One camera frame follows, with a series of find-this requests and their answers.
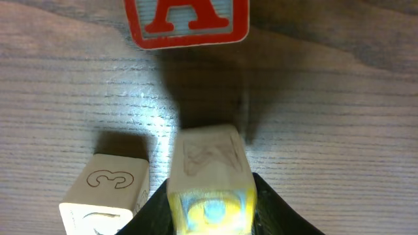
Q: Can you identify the yellow letter O block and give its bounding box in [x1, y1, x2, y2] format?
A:
[167, 125, 257, 234]

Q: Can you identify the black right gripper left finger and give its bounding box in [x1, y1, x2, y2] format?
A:
[116, 180, 173, 235]

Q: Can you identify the red letter A block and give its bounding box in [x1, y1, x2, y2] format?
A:
[124, 0, 249, 50]

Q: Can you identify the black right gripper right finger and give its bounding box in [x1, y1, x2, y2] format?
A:
[251, 172, 325, 235]

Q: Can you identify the red number 3 block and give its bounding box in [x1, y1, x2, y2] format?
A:
[59, 154, 150, 235]

